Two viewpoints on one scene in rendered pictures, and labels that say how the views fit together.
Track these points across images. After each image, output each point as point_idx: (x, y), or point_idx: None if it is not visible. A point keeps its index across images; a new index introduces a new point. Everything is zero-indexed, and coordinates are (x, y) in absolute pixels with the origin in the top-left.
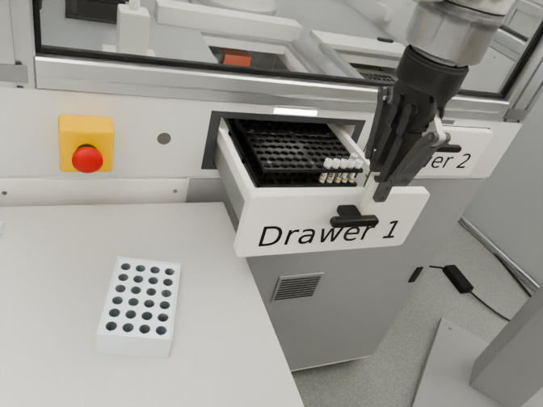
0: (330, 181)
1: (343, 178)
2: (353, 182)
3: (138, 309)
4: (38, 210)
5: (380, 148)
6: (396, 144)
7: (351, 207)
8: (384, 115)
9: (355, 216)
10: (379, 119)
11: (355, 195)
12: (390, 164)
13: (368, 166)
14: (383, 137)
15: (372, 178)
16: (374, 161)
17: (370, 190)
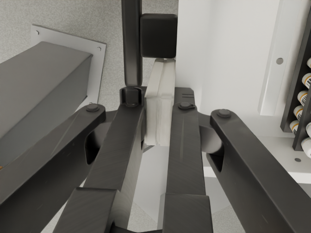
0: (304, 78)
1: (301, 110)
2: (290, 127)
3: None
4: None
5: (180, 140)
6: (110, 168)
7: (165, 46)
8: (273, 226)
9: (133, 35)
10: (266, 195)
11: (176, 59)
12: (111, 129)
13: (310, 171)
14: (192, 162)
15: (160, 93)
16: (183, 115)
17: (150, 82)
